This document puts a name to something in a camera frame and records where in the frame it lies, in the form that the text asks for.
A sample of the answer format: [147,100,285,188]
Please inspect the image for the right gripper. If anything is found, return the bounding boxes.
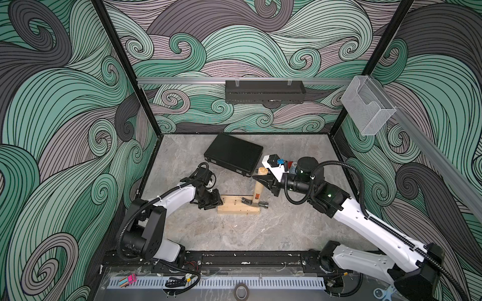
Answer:
[253,167,314,198]

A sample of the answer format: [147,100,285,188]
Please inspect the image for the wooden handle claw hammer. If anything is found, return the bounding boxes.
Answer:
[241,167,269,209]

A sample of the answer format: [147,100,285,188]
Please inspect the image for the wooden block with nails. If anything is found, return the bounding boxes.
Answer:
[217,195,261,215]

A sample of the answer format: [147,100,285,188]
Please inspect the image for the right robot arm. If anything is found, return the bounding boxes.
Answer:
[254,154,469,300]

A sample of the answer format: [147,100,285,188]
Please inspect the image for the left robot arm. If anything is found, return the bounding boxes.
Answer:
[115,163,223,266]

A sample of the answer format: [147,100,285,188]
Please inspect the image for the black hard case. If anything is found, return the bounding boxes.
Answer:
[204,133,264,178]

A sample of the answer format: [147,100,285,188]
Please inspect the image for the tape roll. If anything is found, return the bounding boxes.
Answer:
[233,283,250,301]

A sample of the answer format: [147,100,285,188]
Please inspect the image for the pink small clip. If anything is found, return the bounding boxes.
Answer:
[128,274,137,285]

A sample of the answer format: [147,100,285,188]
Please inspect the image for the blue scissors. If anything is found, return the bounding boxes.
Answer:
[373,285,397,301]

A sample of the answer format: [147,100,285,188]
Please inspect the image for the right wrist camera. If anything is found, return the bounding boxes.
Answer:
[262,154,288,182]

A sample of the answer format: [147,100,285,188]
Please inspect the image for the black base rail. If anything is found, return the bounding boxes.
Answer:
[101,249,377,275]

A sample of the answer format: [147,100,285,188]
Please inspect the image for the black wall shelf tray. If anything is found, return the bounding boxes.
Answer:
[225,80,306,108]

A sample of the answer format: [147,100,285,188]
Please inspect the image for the white slotted cable duct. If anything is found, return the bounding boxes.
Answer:
[107,276,326,290]

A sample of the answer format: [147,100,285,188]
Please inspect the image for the clear plastic wall bin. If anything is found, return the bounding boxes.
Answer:
[341,75,397,136]

